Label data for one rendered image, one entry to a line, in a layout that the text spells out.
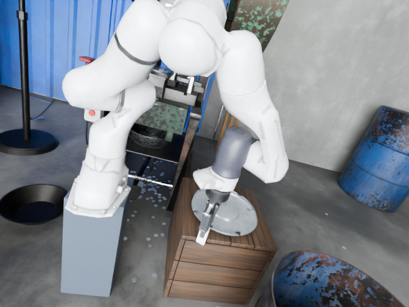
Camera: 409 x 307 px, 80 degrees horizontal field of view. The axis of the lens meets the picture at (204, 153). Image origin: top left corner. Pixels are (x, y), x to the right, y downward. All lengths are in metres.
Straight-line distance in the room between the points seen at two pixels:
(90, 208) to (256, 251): 0.62
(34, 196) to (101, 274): 0.69
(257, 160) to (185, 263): 0.52
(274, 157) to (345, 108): 2.47
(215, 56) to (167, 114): 0.85
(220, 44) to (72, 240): 0.78
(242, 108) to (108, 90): 0.34
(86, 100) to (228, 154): 0.39
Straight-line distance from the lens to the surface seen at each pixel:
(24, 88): 2.01
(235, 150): 0.65
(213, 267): 1.06
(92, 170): 0.81
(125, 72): 0.62
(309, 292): 1.04
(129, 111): 0.75
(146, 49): 0.57
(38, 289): 1.22
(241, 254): 1.03
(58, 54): 3.00
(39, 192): 1.59
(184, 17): 0.49
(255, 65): 0.54
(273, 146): 0.64
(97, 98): 0.70
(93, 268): 1.06
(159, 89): 1.35
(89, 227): 0.92
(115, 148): 0.78
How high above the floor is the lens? 0.98
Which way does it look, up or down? 24 degrees down
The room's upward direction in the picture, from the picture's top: 17 degrees clockwise
